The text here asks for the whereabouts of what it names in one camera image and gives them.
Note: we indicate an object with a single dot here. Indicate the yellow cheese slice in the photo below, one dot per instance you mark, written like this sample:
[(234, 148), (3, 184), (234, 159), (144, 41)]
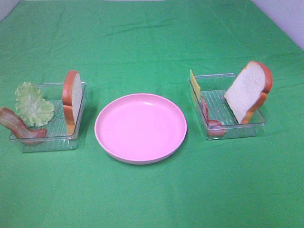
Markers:
[(195, 90)]

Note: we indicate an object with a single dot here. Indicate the bacon strip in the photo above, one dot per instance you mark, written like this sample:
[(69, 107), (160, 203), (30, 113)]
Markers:
[(17, 126), (211, 122)]

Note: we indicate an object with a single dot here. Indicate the bread slice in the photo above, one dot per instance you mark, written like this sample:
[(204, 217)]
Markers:
[(249, 91), (71, 98)]

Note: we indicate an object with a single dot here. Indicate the green lettuce leaf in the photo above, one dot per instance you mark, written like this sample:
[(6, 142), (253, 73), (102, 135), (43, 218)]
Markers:
[(31, 107)]

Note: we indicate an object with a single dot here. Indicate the pink round plate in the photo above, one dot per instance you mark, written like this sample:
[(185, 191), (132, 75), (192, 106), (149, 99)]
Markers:
[(141, 128)]

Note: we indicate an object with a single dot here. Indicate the right clear plastic tray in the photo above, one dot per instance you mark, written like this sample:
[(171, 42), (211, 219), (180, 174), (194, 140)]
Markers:
[(213, 88)]

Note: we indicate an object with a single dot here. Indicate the clear plastic tray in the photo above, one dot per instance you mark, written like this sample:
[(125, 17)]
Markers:
[(213, 88), (56, 137)]

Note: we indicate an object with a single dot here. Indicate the left clear plastic tray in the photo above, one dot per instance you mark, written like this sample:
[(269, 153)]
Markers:
[(56, 137)]

